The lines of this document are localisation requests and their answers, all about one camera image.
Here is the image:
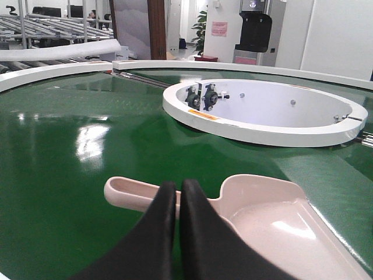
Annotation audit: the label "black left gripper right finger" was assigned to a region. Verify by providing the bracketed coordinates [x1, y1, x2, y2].
[180, 179, 293, 279]

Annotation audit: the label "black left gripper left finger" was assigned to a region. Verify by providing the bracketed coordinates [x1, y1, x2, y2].
[70, 181, 176, 279]

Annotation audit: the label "pink plastic dustpan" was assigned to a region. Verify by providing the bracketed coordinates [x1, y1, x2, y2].
[104, 174, 371, 280]

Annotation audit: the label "chrome conveyor rollers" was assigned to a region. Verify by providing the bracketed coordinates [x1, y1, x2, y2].
[107, 71, 172, 89]

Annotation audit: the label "white outer conveyor rim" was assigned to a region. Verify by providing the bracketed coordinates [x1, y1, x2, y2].
[1, 60, 372, 92]

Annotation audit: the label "metal roller conveyor rack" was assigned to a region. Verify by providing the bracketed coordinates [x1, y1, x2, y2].
[1, 1, 114, 48]

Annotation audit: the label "orange warning sticker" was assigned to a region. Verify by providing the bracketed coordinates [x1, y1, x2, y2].
[188, 109, 219, 120]

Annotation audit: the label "left black bearing block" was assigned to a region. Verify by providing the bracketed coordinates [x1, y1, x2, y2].
[185, 86, 200, 110]

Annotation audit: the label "black bearing block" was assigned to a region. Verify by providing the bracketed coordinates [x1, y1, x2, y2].
[185, 86, 200, 110]
[202, 83, 230, 111]

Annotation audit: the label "right black bearing block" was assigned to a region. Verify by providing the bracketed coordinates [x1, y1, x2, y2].
[202, 83, 230, 111]

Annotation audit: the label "red box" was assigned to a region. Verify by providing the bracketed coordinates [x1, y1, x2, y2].
[194, 55, 218, 62]

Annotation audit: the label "green potted plant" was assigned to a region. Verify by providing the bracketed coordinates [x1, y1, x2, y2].
[192, 10, 207, 55]

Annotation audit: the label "white foam roll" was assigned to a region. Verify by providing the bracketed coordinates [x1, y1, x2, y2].
[1, 39, 121, 61]

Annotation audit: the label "black water dispenser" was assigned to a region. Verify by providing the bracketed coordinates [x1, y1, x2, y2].
[233, 0, 287, 67]

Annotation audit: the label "brown wooden pillar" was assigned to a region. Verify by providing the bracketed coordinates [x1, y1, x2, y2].
[147, 0, 167, 60]

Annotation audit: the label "white inner conveyor ring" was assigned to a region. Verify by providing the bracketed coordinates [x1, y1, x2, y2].
[162, 78, 369, 148]

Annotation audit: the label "pink wall notice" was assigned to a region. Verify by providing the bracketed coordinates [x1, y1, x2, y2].
[211, 22, 228, 37]

